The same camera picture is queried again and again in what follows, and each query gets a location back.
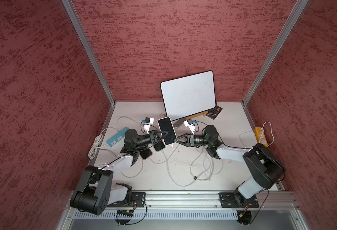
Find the yellow power strip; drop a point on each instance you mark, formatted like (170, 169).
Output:
(260, 136)

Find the wooden easel stand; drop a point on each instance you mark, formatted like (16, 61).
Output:
(197, 115)

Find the aluminium front rail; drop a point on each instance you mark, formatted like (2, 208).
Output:
(209, 200)

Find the pink case phone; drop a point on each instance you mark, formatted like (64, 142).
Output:
(145, 153)

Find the light case phone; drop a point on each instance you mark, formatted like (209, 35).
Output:
(159, 146)

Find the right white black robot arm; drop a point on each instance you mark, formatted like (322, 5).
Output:
(265, 168)

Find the right aluminium corner post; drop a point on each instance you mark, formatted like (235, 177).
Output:
(285, 31)

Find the left aluminium corner post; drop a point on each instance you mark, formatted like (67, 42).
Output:
(71, 11)

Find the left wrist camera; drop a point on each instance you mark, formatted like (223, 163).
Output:
(146, 124)

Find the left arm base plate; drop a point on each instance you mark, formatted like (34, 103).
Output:
(136, 201)

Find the aluminium corner post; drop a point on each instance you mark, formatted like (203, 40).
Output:
(285, 31)
(71, 11)

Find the white board on easel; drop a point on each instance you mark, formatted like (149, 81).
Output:
(190, 95)

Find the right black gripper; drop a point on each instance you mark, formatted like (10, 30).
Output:
(183, 142)

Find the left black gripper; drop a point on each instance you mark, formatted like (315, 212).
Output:
(155, 132)

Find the black booklet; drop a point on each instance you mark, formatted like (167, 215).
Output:
(213, 113)

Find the teal power strip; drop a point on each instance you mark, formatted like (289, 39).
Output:
(117, 137)

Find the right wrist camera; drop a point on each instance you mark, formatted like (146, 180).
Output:
(190, 124)

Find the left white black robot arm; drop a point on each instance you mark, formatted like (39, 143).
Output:
(95, 190)

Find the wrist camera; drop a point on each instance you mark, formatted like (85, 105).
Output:
(146, 124)
(190, 124)

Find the beige case phone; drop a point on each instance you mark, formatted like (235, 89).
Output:
(167, 130)

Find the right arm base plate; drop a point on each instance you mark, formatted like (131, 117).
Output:
(235, 200)

